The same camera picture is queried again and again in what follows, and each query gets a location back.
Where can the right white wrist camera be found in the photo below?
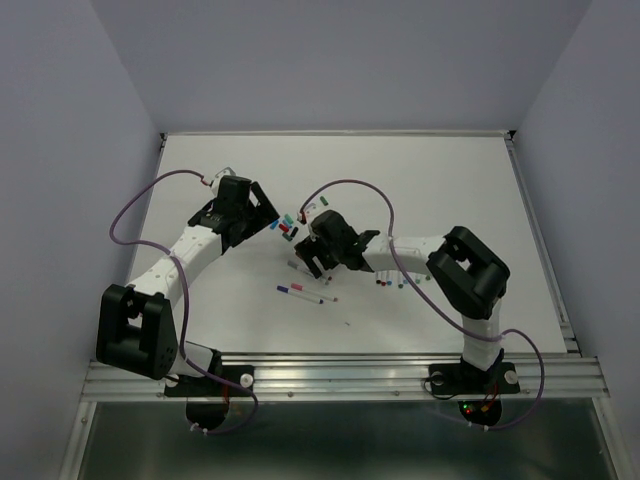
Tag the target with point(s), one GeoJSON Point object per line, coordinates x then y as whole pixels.
{"type": "Point", "coordinates": [307, 214]}

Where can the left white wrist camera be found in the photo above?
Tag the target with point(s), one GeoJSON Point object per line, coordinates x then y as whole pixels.
{"type": "Point", "coordinates": [215, 180]}

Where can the purple capped marker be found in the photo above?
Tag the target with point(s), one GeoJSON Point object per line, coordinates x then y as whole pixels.
{"type": "Point", "coordinates": [299, 294]}

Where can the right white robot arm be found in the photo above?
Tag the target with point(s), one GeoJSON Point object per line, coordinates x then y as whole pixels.
{"type": "Point", "coordinates": [469, 274]}

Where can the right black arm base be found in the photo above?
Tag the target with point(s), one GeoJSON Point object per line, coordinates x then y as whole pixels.
{"type": "Point", "coordinates": [477, 392]}

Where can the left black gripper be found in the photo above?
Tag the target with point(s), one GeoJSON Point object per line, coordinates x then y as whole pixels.
{"type": "Point", "coordinates": [267, 212]}

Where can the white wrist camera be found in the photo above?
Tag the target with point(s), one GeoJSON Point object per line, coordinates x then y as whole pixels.
{"type": "Point", "coordinates": [307, 214]}
{"type": "Point", "coordinates": [215, 180]}

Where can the pink capped marker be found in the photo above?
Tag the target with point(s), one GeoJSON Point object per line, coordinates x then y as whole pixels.
{"type": "Point", "coordinates": [323, 296]}

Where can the grey capped marker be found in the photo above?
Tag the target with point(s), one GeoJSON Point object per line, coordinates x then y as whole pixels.
{"type": "Point", "coordinates": [304, 270]}

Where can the aluminium front rail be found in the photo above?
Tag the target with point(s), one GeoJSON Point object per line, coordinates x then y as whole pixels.
{"type": "Point", "coordinates": [300, 378]}

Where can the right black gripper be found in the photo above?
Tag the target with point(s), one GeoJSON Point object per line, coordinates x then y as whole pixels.
{"type": "Point", "coordinates": [309, 247]}

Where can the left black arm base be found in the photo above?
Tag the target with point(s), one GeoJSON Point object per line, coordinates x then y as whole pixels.
{"type": "Point", "coordinates": [214, 408]}

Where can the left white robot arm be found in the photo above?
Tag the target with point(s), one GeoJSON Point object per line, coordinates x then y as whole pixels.
{"type": "Point", "coordinates": [137, 331]}

